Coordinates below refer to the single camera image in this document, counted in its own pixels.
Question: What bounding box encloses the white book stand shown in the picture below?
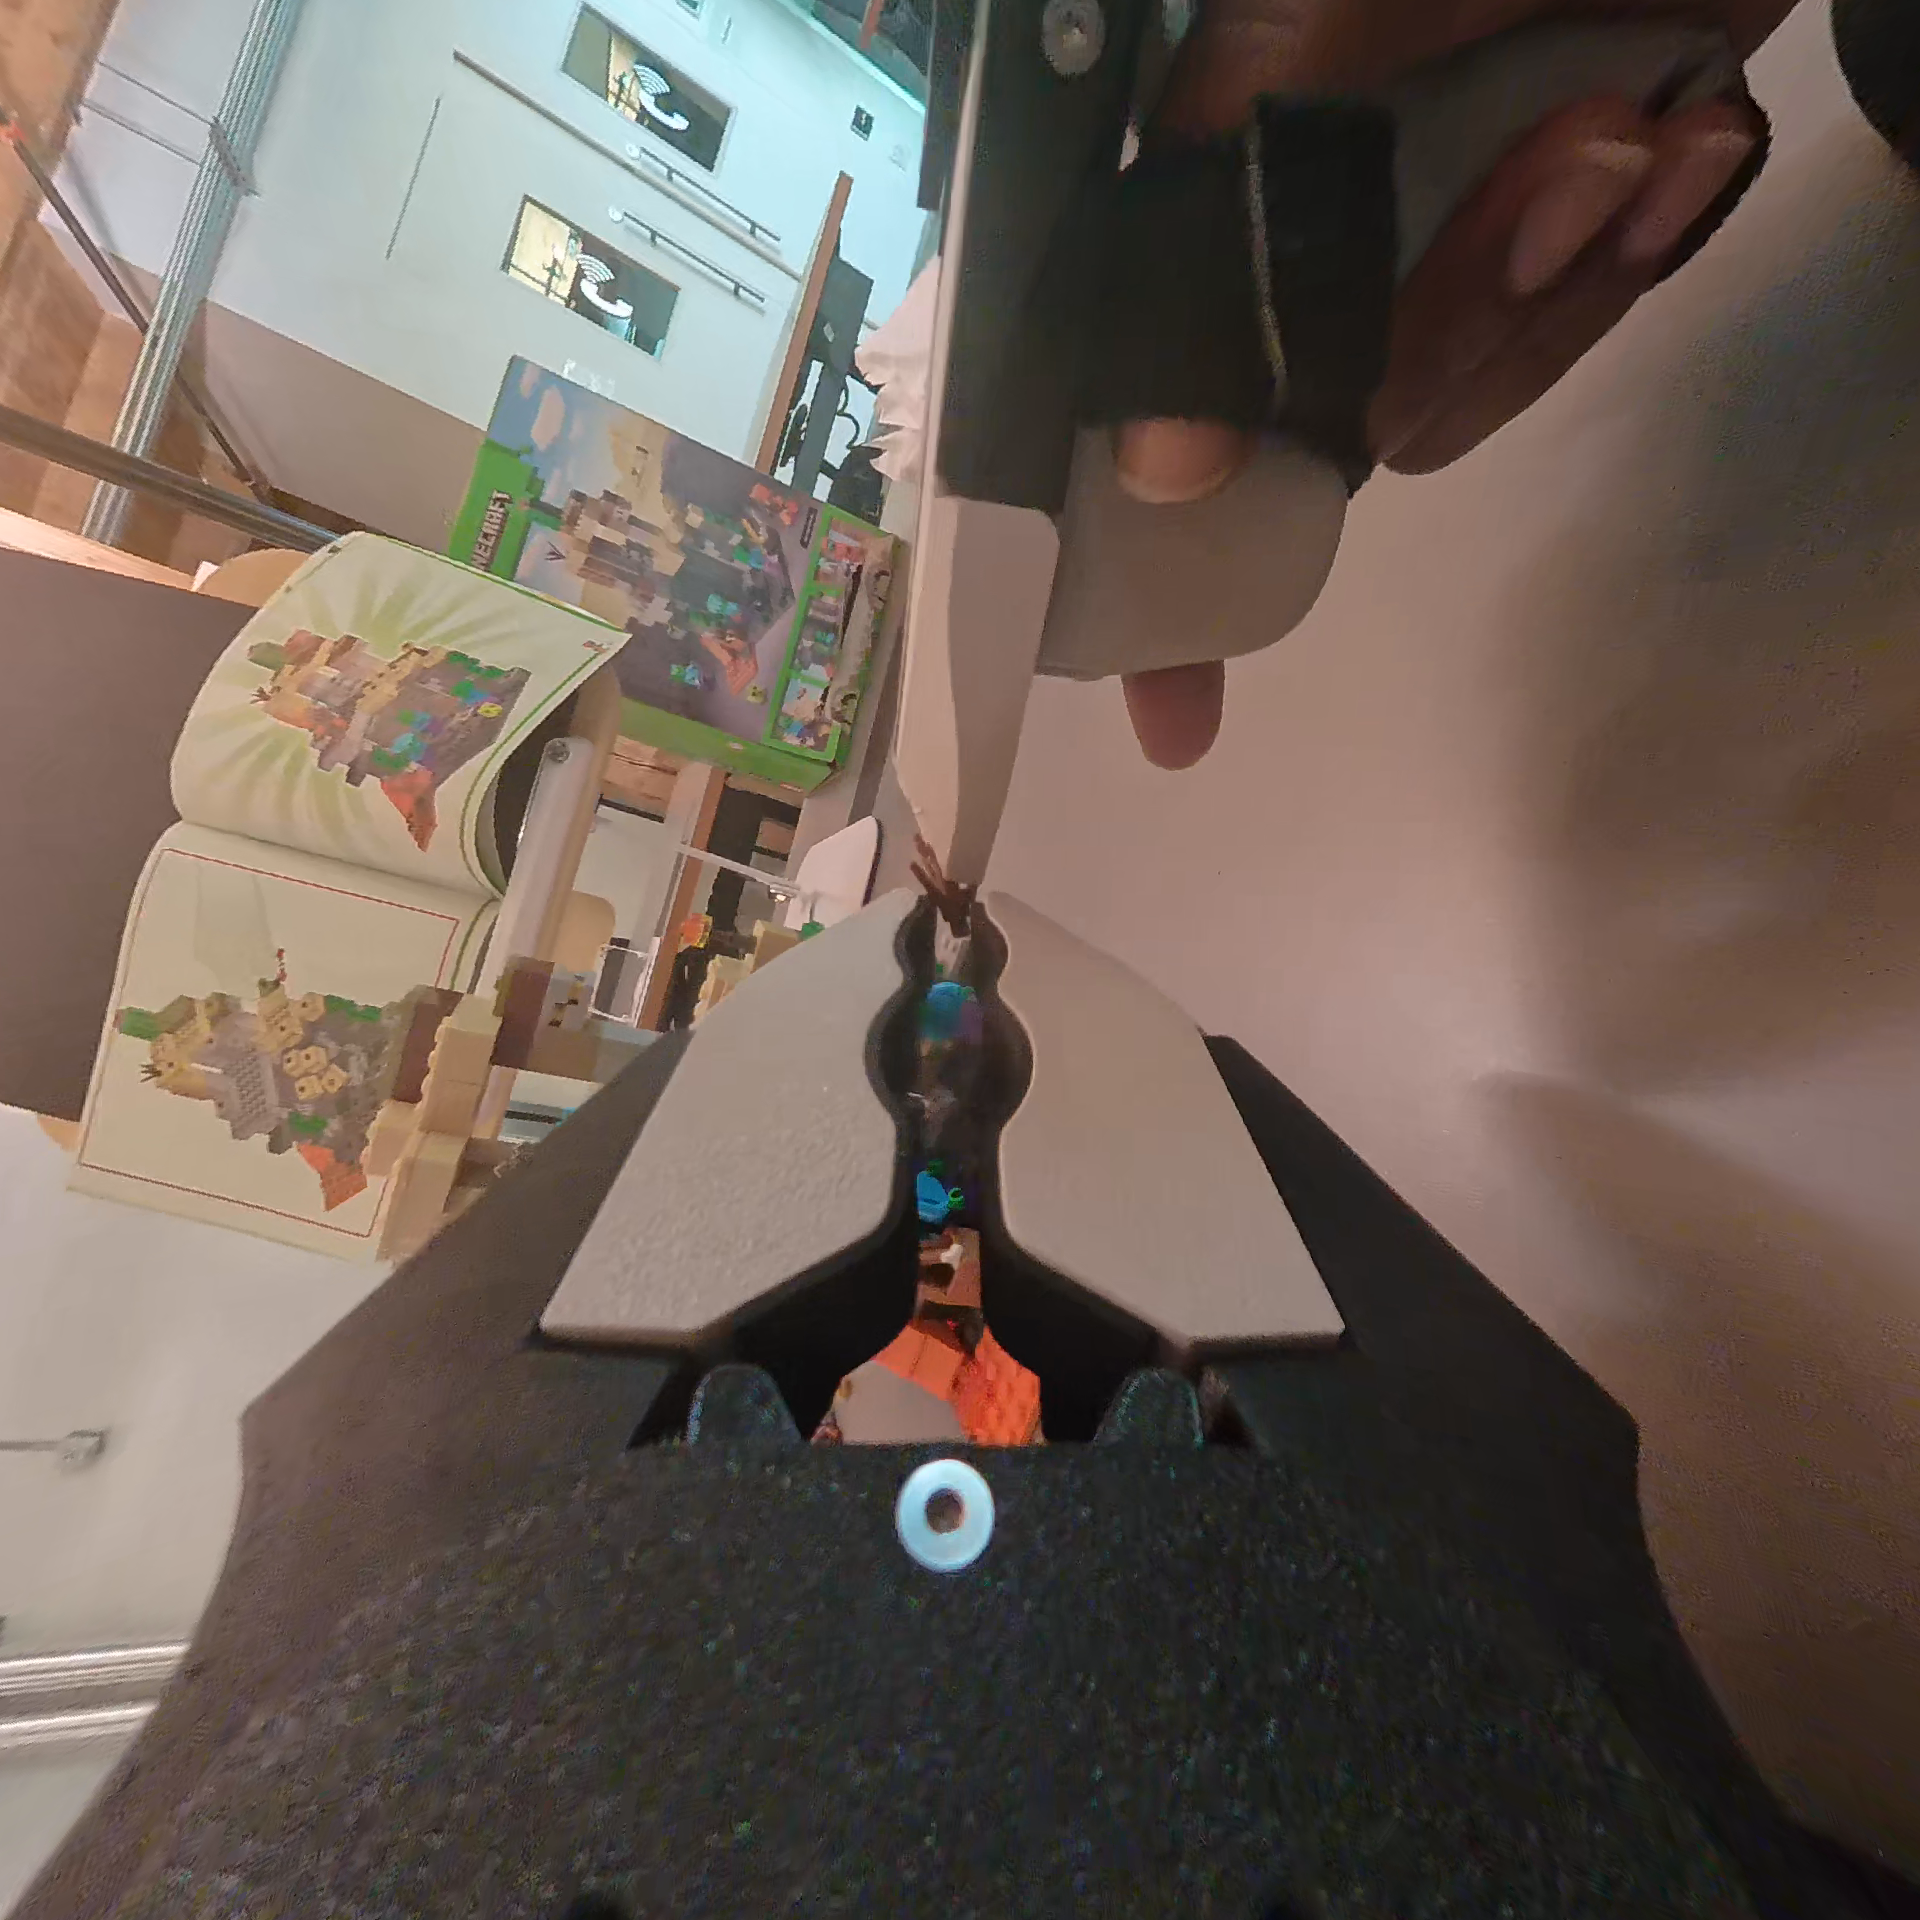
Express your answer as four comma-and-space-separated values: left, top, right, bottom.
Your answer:
488, 668, 883, 1039

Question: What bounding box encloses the person's right hand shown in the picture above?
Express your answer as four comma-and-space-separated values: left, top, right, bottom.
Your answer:
1114, 0, 1808, 772

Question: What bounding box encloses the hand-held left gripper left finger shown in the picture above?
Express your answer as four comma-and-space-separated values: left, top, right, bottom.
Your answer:
537, 886, 940, 1346

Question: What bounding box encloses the grey desk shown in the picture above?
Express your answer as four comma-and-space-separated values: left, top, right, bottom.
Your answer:
901, 0, 1920, 1876

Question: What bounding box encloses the green toy set box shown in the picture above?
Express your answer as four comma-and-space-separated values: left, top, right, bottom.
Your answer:
449, 354, 904, 792

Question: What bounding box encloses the dark brown board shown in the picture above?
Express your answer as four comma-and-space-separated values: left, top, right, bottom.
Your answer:
0, 546, 261, 1125

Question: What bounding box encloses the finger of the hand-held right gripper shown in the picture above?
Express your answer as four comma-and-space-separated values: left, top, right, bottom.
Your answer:
896, 262, 1062, 885

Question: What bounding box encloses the open instruction booklet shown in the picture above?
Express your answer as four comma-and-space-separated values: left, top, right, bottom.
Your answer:
66, 532, 633, 1262

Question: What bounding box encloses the toy brick model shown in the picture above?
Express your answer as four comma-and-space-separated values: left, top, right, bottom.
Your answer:
376, 900, 1045, 1448

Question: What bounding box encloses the white paper bag pile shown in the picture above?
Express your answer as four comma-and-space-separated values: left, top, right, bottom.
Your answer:
856, 269, 950, 501

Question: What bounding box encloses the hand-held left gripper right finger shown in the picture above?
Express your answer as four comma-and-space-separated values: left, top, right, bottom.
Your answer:
971, 890, 1348, 1374

